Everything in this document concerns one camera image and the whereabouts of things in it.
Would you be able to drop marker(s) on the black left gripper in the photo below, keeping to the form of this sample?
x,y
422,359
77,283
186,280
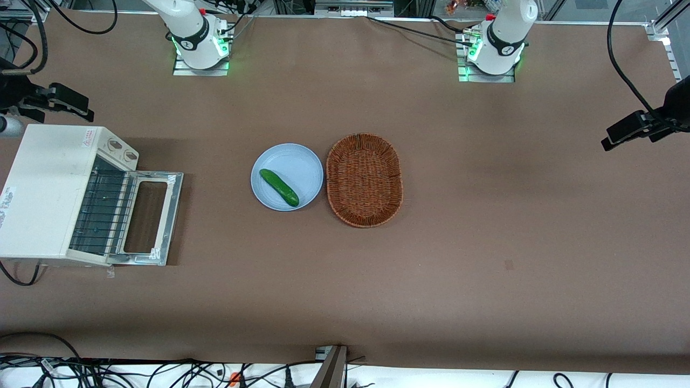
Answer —
x,y
677,105

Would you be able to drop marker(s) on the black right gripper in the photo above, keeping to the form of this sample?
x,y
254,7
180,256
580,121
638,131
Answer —
x,y
12,90

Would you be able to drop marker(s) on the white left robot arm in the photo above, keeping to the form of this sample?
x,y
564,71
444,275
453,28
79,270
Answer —
x,y
504,37

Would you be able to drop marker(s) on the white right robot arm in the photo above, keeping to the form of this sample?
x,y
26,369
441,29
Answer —
x,y
188,27

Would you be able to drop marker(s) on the round oven knob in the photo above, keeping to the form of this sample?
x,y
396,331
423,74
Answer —
x,y
130,156
115,144

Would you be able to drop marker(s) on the white toaster oven body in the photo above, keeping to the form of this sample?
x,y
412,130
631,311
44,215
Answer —
x,y
48,188

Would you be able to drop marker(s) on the red warning sticker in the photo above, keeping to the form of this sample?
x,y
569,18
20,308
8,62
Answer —
x,y
88,138

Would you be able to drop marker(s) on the white printed label sticker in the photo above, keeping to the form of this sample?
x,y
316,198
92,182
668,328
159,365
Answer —
x,y
6,207

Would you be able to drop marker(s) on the clear tape piece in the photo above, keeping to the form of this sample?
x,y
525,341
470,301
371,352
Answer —
x,y
110,272

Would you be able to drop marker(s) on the green cucumber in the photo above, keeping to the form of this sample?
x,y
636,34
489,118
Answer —
x,y
277,186

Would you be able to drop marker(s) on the light blue plate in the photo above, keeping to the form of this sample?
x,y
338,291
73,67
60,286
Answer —
x,y
296,167

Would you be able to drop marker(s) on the brown wicker basket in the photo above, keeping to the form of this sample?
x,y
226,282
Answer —
x,y
364,180

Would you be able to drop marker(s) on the grey metal box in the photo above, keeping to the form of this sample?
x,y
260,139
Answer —
x,y
354,8

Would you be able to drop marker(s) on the aluminium corner rail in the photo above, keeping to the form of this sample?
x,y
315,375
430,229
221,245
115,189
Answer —
x,y
660,32

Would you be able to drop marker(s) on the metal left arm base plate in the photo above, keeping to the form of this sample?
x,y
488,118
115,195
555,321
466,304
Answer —
x,y
485,78

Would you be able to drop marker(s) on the dark camera mount pole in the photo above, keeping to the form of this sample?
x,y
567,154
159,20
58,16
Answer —
x,y
331,372

